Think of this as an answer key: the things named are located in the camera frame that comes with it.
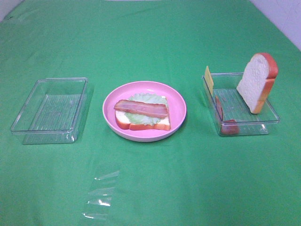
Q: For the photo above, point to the bacon strip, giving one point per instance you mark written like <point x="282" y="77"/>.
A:
<point x="227" y="127"/>
<point x="147" y="109"/>

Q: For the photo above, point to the green lettuce leaf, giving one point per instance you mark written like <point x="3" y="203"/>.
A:
<point x="143" y="119"/>

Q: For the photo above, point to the toast bread slice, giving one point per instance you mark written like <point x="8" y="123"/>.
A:
<point x="123" y="122"/>
<point x="257" y="81"/>

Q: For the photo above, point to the yellow cheese slice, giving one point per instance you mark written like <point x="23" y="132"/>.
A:
<point x="209" y="81"/>

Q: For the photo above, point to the pink round plate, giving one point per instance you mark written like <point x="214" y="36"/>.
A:
<point x="176" y="104"/>

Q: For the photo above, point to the green tablecloth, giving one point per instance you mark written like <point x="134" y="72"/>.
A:
<point x="193" y="178"/>

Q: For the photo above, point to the right clear plastic tray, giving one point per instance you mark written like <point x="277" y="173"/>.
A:
<point x="235" y="108"/>

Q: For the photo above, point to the clear plastic tray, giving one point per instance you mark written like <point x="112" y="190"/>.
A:
<point x="235" y="108"/>
<point x="53" y="112"/>

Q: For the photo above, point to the left clear plastic tray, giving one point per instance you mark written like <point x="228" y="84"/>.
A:
<point x="53" y="112"/>

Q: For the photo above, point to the clear tape strip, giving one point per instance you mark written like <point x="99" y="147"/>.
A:
<point x="99" y="197"/>

